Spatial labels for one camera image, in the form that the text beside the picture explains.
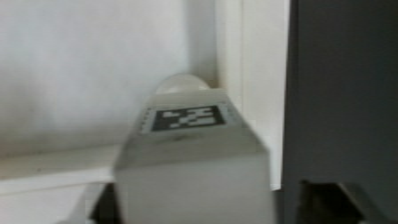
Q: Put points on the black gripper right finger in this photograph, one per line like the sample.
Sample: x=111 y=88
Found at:
x=328 y=206

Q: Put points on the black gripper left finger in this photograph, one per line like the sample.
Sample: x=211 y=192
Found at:
x=106 y=214

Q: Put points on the white table leg with tag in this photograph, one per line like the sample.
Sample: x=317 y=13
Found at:
x=193 y=170

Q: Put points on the white square tabletop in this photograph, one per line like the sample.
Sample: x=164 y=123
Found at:
x=90 y=51

